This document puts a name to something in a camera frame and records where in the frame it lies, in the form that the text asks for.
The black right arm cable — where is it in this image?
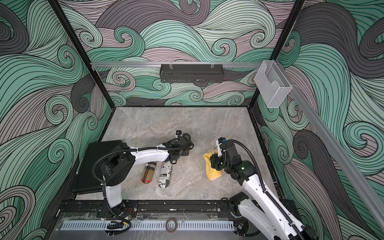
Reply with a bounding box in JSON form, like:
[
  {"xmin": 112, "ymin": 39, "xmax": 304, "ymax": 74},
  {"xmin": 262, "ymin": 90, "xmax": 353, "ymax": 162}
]
[{"xmin": 214, "ymin": 139, "xmax": 307, "ymax": 240}]

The aluminium rail back wall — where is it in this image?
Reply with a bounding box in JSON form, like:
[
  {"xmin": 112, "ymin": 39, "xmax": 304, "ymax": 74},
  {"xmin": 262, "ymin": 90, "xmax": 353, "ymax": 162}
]
[{"xmin": 91, "ymin": 61, "xmax": 262, "ymax": 69}]

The aluminium rail wall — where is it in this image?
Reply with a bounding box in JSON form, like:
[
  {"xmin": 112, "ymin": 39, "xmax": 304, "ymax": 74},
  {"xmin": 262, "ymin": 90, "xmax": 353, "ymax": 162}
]
[
  {"xmin": 91, "ymin": 61, "xmax": 262, "ymax": 69},
  {"xmin": 275, "ymin": 62, "xmax": 384, "ymax": 230}
]

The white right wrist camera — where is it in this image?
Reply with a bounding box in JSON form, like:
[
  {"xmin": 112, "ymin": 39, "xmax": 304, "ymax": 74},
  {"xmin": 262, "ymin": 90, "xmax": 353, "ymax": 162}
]
[{"xmin": 216, "ymin": 138, "xmax": 226, "ymax": 157}]

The white perforated cable duct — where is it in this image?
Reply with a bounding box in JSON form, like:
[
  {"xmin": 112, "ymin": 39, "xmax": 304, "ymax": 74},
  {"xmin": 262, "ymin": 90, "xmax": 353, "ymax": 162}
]
[{"xmin": 60, "ymin": 220, "xmax": 235, "ymax": 232}]

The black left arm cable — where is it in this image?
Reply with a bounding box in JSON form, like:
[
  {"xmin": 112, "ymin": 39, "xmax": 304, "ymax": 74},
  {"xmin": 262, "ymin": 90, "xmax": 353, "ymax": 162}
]
[{"xmin": 91, "ymin": 133, "xmax": 194, "ymax": 236}]

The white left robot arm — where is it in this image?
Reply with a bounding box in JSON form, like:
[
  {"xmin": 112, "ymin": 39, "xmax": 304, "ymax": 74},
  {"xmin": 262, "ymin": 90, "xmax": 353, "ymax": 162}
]
[{"xmin": 92, "ymin": 134, "xmax": 194, "ymax": 208}]

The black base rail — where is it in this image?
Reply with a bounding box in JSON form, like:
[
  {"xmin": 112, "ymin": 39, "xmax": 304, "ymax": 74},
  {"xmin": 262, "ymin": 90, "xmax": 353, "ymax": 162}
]
[{"xmin": 60, "ymin": 199, "xmax": 235, "ymax": 218}]

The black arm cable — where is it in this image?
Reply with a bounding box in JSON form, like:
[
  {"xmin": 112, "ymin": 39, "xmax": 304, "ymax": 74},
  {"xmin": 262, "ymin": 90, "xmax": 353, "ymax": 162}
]
[
  {"xmin": 91, "ymin": 133, "xmax": 194, "ymax": 236},
  {"xmin": 214, "ymin": 139, "xmax": 307, "ymax": 240}
]

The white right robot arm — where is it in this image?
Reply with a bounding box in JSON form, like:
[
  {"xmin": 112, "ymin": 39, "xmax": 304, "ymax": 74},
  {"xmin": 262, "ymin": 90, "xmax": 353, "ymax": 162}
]
[{"xmin": 210, "ymin": 138, "xmax": 320, "ymax": 240}]

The black corner frame post right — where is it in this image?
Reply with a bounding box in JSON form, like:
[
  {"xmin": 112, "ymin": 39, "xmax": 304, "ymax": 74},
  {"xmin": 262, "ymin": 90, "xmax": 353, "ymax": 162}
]
[{"xmin": 249, "ymin": 1, "xmax": 305, "ymax": 109}]

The black flat box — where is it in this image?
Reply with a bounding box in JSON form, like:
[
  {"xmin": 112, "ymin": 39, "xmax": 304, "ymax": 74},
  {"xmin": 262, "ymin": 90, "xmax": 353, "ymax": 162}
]
[{"xmin": 72, "ymin": 139, "xmax": 130, "ymax": 195}]

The yellow pink microfiber cloth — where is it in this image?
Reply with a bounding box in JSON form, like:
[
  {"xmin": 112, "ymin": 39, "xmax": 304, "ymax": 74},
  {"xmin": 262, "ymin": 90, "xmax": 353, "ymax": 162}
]
[{"xmin": 203, "ymin": 149, "xmax": 224, "ymax": 181}]

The clear acrylic wall holder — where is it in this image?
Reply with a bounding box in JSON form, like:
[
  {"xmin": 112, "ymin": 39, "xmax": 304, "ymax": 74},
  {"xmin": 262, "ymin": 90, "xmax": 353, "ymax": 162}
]
[{"xmin": 254, "ymin": 60, "xmax": 292, "ymax": 109}]

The black tape roll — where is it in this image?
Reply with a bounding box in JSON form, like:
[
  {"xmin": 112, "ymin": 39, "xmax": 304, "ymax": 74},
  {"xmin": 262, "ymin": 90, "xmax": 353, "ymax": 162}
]
[{"xmin": 165, "ymin": 218, "xmax": 178, "ymax": 233}]

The black corner frame post left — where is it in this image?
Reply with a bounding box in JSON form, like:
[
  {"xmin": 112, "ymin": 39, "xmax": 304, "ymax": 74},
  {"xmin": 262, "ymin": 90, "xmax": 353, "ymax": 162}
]
[{"xmin": 48, "ymin": 0, "xmax": 116, "ymax": 111}]

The black corner frame post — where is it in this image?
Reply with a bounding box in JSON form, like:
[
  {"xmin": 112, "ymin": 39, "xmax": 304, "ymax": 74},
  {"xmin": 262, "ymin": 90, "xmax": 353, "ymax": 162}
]
[
  {"xmin": 48, "ymin": 0, "xmax": 116, "ymax": 111},
  {"xmin": 249, "ymin": 1, "xmax": 305, "ymax": 109}
]

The aluminium rail right wall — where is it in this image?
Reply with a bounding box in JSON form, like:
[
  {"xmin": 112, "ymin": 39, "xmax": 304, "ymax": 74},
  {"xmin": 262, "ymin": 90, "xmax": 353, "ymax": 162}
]
[{"xmin": 275, "ymin": 62, "xmax": 384, "ymax": 230}]

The black wall tray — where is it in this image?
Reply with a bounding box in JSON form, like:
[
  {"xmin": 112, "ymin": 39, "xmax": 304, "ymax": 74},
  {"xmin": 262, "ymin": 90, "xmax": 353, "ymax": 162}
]
[{"xmin": 160, "ymin": 64, "xmax": 225, "ymax": 84}]

